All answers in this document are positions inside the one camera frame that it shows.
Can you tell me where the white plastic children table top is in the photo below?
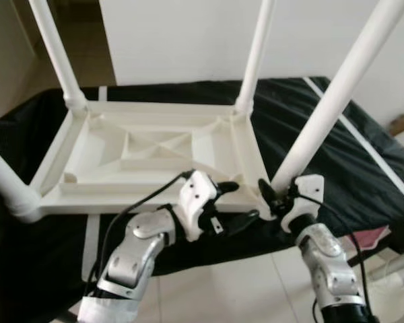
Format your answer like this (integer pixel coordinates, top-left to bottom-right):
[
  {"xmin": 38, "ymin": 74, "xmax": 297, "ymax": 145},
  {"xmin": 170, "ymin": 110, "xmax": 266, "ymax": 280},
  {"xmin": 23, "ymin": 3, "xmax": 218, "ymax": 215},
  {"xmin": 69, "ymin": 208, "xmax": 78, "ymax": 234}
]
[{"xmin": 3, "ymin": 100, "xmax": 278, "ymax": 223}]

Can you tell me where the black table cloth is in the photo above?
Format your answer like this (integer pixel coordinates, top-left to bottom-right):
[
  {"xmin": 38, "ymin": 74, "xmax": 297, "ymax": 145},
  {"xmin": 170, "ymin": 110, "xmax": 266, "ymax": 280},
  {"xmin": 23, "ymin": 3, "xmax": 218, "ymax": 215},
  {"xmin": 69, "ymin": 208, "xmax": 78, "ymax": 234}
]
[{"xmin": 0, "ymin": 75, "xmax": 404, "ymax": 323}]

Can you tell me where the pink cloth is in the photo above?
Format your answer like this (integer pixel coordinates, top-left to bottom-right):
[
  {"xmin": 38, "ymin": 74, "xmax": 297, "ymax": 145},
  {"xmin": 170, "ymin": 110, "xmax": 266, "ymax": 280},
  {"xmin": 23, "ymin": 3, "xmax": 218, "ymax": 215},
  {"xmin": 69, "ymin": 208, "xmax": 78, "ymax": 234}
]
[{"xmin": 353, "ymin": 227, "xmax": 395, "ymax": 248}]

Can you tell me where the brown furry object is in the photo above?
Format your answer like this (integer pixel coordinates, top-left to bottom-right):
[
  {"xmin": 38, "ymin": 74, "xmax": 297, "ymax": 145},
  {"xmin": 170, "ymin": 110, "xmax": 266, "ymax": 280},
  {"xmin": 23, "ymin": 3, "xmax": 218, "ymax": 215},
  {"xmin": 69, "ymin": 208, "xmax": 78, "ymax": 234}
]
[{"xmin": 389, "ymin": 114, "xmax": 404, "ymax": 135}]

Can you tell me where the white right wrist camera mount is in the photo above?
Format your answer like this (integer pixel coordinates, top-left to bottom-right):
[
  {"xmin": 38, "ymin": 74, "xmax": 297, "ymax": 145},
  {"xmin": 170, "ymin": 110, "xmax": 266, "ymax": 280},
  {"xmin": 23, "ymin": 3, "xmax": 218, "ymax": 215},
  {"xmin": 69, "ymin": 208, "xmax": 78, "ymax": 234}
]
[{"xmin": 281, "ymin": 174, "xmax": 325, "ymax": 233}]

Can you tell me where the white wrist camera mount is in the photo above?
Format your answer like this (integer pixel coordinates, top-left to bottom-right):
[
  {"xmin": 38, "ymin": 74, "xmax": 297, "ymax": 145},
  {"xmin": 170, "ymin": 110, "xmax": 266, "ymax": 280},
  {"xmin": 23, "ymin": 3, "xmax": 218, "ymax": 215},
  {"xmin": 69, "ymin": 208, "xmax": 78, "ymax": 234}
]
[
  {"xmin": 281, "ymin": 174, "xmax": 325, "ymax": 233},
  {"xmin": 172, "ymin": 170, "xmax": 220, "ymax": 243}
]

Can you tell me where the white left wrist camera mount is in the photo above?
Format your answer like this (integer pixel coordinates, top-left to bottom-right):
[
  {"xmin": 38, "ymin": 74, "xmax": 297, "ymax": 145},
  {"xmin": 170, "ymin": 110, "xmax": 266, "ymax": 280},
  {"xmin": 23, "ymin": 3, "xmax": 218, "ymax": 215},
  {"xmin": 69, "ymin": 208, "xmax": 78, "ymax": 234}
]
[{"xmin": 172, "ymin": 170, "xmax": 220, "ymax": 243}]

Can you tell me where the black metal table frame leg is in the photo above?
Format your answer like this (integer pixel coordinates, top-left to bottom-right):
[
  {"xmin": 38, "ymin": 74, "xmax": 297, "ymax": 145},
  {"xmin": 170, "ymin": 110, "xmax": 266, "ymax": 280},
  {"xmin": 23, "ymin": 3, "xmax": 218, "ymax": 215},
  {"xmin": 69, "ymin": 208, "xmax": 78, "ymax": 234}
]
[{"xmin": 347, "ymin": 244, "xmax": 384, "ymax": 266}]

